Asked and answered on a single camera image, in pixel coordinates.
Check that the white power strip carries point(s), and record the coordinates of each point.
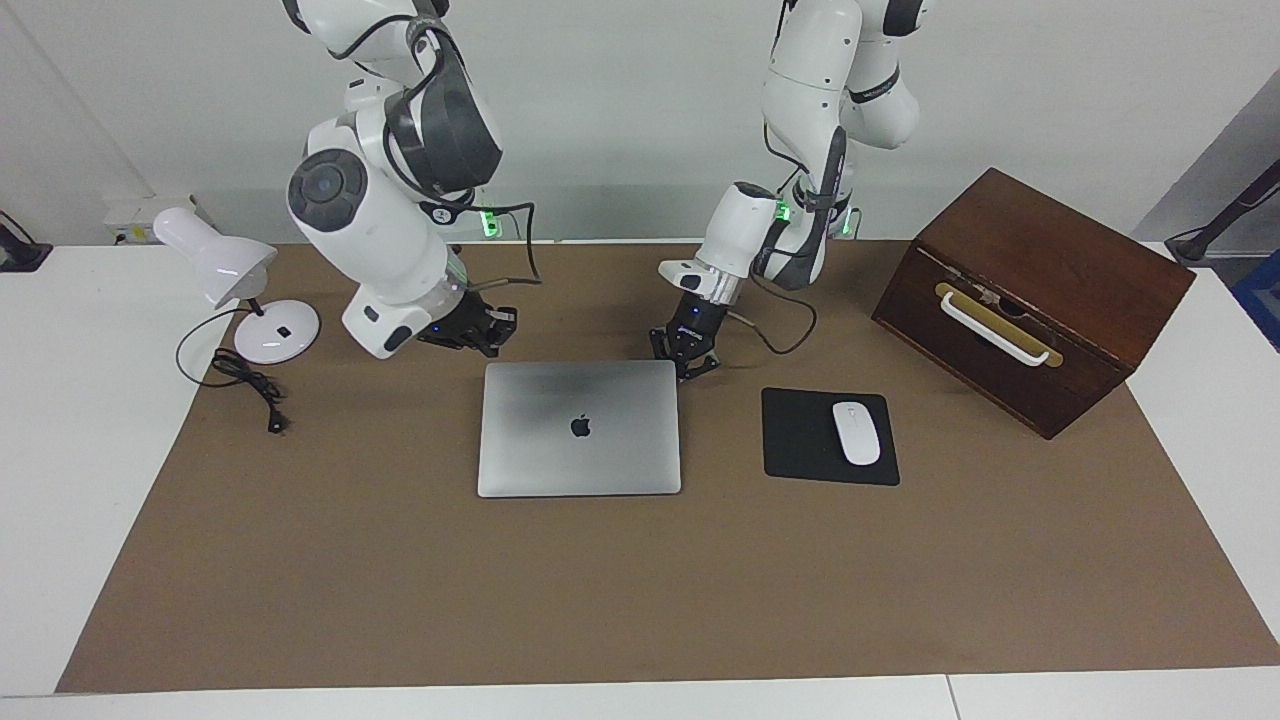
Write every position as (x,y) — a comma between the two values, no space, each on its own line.
(130,215)

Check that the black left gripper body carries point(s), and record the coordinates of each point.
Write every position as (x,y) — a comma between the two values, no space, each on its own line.
(698,318)

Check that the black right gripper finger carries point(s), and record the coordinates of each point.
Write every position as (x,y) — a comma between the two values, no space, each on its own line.
(486,348)
(502,320)

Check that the dark brown wooden box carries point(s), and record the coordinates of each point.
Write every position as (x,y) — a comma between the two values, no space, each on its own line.
(1080,290)

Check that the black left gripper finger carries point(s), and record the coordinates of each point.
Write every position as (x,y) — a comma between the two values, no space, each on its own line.
(666,348)
(701,363)

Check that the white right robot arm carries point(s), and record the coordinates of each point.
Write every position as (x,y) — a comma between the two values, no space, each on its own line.
(380,230)

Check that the silver grey laptop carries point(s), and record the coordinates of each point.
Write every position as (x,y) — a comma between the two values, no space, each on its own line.
(600,460)

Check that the white computer mouse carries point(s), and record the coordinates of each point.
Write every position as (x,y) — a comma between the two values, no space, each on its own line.
(857,435)

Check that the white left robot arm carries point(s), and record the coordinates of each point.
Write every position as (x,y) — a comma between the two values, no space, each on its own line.
(810,60)

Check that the blue crate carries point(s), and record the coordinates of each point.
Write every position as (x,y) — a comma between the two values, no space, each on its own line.
(1262,300)

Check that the white desk lamp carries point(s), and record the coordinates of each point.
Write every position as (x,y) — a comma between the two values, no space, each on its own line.
(275,335)

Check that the black mouse pad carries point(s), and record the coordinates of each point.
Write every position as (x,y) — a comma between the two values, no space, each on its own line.
(800,440)

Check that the black tripod stand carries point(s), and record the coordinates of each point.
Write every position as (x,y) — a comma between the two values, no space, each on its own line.
(1200,243)

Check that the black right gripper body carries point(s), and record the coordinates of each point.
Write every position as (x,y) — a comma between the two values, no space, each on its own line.
(460,322)

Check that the brown table mat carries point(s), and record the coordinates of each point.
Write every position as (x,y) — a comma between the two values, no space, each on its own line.
(640,590)

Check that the black clamp mount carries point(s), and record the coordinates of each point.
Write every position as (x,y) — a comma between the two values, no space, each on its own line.
(20,255)

